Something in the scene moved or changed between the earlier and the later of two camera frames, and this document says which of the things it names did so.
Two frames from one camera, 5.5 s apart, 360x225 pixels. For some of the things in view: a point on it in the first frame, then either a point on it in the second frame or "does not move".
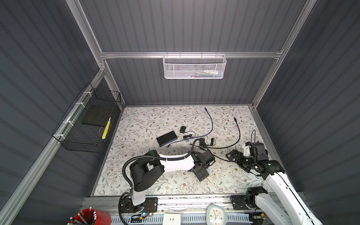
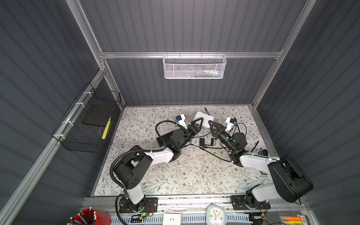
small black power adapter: [202, 142] does not move
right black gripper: [237, 159] → [218, 132]
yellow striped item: [106, 130] does not move
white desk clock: [215, 215] does not move
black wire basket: [85, 127] does not move
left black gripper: [203, 175] → [196, 130]
